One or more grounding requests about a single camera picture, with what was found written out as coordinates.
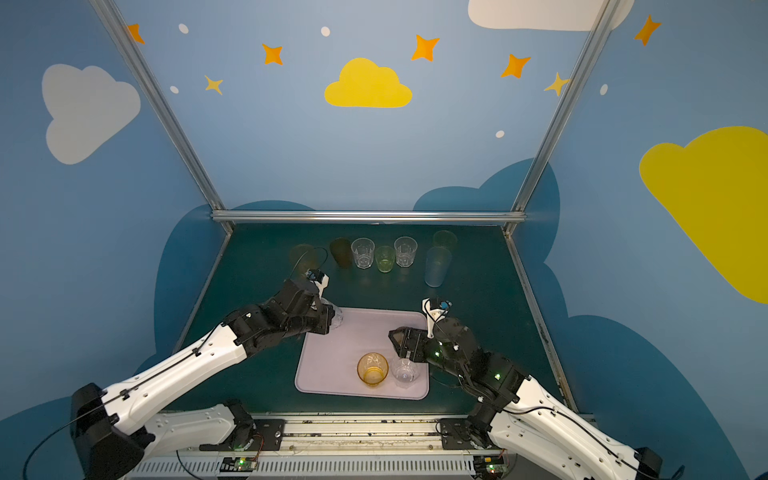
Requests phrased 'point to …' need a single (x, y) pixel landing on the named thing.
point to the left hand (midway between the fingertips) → (338, 313)
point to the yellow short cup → (372, 369)
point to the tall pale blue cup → (437, 264)
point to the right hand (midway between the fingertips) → (403, 332)
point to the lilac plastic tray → (327, 362)
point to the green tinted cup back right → (444, 239)
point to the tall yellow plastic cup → (303, 258)
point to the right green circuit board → (490, 467)
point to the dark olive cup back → (341, 250)
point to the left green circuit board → (238, 464)
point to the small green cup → (385, 256)
